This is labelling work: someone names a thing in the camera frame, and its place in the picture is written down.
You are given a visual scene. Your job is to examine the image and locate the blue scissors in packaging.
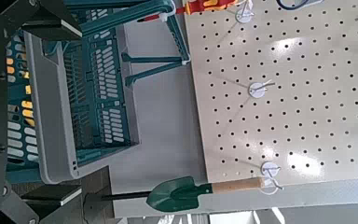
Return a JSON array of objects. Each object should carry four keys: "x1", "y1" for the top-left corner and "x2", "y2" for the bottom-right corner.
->
[{"x1": 274, "y1": 0, "x2": 324, "y2": 10}]

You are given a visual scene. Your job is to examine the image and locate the black stand post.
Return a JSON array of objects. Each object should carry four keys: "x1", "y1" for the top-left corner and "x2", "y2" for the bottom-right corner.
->
[{"x1": 101, "y1": 190, "x2": 152, "y2": 202}]

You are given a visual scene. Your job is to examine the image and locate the beige perforated pegboard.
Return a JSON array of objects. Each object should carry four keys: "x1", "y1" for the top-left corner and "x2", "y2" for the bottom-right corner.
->
[{"x1": 183, "y1": 0, "x2": 358, "y2": 185}]

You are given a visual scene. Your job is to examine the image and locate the green shovel with wooden handle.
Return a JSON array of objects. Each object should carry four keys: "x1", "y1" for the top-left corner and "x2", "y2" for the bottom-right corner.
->
[{"x1": 145, "y1": 175, "x2": 266, "y2": 213}]

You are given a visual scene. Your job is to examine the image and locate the white pegboard hook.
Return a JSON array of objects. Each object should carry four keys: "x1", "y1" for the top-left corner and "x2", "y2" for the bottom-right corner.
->
[
  {"x1": 227, "y1": 0, "x2": 255, "y2": 24},
  {"x1": 247, "y1": 78, "x2": 277, "y2": 100},
  {"x1": 259, "y1": 161, "x2": 284, "y2": 196}
]

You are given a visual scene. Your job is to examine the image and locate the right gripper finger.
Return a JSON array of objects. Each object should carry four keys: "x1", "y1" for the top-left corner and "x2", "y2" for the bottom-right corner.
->
[
  {"x1": 21, "y1": 0, "x2": 83, "y2": 42},
  {"x1": 20, "y1": 184, "x2": 83, "y2": 220}
]

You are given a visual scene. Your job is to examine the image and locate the red yellow screwdriver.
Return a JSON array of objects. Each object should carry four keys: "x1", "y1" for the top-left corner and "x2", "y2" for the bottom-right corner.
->
[{"x1": 136, "y1": 0, "x2": 241, "y2": 23}]

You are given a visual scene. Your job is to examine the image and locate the teal and grey plastic crate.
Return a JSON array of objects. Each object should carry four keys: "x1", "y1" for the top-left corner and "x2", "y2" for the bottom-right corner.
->
[{"x1": 5, "y1": 0, "x2": 191, "y2": 185}]

